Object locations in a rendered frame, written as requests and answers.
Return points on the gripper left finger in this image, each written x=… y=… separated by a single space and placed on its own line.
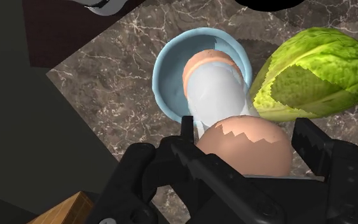
x=135 y=173

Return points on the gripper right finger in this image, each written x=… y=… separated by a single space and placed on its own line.
x=346 y=167

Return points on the wooden box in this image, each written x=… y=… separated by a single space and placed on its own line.
x=67 y=211

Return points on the light blue bowl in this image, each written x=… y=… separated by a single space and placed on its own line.
x=169 y=80

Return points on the green cabbage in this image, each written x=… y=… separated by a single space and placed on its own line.
x=315 y=59

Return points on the white bottle with peach ends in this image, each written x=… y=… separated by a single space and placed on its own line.
x=216 y=93

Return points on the black round object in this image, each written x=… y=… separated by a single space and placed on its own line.
x=268 y=4

